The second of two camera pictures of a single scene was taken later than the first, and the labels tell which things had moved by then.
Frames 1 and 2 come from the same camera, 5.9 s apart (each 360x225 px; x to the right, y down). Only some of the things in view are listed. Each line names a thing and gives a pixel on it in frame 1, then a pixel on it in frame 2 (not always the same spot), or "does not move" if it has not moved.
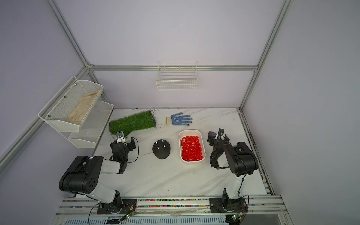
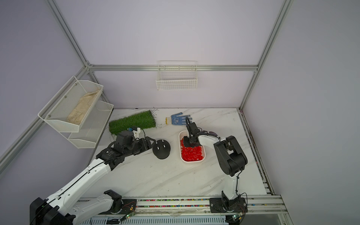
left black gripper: [130, 146] -> [148, 145]
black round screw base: [161, 149] does not move
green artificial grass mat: [126, 124] does not move
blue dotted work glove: [176, 119] does not move
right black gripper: [227, 139] -> [186, 144]
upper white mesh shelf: [68, 109] does not move
